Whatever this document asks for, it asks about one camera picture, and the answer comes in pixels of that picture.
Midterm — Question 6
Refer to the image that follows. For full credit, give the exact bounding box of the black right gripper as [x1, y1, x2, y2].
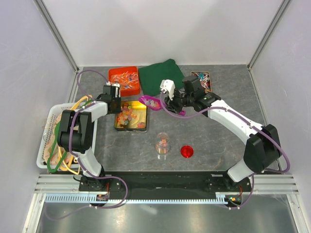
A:
[164, 88, 194, 114]

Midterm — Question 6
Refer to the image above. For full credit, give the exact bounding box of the magenta plastic scoop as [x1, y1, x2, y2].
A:
[138, 95, 188, 119]

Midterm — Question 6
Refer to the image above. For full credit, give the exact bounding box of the gold tin with star candies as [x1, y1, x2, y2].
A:
[114, 101, 148, 133]

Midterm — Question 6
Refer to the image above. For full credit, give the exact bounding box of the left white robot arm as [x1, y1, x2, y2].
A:
[57, 83, 121, 191]

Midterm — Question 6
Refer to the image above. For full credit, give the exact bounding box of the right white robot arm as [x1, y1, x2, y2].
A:
[160, 76, 281, 191]

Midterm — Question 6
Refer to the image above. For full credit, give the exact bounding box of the orange plastic candy box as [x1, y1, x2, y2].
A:
[108, 66, 140, 97]

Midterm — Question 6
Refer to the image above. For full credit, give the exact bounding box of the folded green cloth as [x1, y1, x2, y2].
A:
[138, 59, 185, 96]

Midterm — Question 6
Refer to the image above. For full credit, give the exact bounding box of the clear glass jar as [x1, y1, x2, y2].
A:
[155, 132, 170, 160]

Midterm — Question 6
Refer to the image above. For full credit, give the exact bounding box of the gold tin with lollipops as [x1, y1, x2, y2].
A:
[190, 71, 212, 93]

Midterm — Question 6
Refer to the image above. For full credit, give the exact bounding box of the red jar lid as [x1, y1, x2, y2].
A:
[180, 145, 194, 158]

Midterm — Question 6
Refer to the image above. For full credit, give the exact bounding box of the white plastic basket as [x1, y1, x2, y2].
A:
[36, 102, 98, 169]

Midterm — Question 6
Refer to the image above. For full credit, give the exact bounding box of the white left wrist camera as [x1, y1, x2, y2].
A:
[160, 79, 175, 100]

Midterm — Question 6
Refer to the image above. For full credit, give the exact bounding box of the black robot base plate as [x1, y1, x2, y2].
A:
[79, 171, 251, 193]

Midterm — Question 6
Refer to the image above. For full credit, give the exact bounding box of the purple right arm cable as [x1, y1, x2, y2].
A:
[160, 89, 291, 211]

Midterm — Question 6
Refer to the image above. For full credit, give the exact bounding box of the blue slotted cable duct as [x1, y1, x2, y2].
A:
[45, 193, 229, 204]

